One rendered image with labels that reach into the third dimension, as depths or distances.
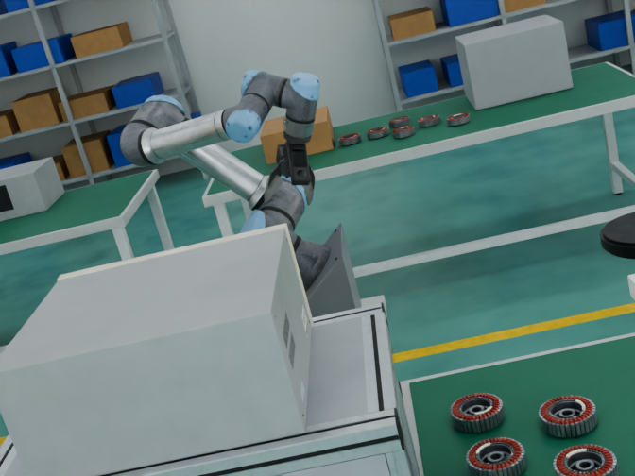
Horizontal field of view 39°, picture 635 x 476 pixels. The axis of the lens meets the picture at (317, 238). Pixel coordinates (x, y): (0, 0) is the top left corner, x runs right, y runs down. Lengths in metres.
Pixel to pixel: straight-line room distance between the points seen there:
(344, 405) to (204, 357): 0.24
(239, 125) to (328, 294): 0.52
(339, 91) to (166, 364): 7.17
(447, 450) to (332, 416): 0.57
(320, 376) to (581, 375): 0.77
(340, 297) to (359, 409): 1.01
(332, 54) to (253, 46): 0.72
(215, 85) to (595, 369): 6.70
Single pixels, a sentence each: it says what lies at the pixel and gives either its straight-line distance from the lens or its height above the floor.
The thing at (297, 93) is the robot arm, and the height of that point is 1.44.
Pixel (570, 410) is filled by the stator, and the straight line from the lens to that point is 1.92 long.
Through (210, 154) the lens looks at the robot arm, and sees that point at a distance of 2.50.
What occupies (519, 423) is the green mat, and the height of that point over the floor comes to 0.75.
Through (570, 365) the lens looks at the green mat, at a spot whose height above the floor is 0.75.
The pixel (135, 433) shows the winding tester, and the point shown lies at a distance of 1.39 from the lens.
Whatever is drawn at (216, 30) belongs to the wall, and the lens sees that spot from 8.39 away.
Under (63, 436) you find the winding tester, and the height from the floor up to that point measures 1.19.
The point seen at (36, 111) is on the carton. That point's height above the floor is 0.93.
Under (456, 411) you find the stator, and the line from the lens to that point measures 1.96.
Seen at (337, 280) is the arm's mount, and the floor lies 0.94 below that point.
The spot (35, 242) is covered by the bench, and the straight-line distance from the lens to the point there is 4.61.
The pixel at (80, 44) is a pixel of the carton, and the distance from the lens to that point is 8.10.
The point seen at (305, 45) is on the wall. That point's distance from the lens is 8.34.
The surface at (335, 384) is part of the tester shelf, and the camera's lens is 1.46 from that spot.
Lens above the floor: 1.79
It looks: 18 degrees down
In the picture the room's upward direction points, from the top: 15 degrees counter-clockwise
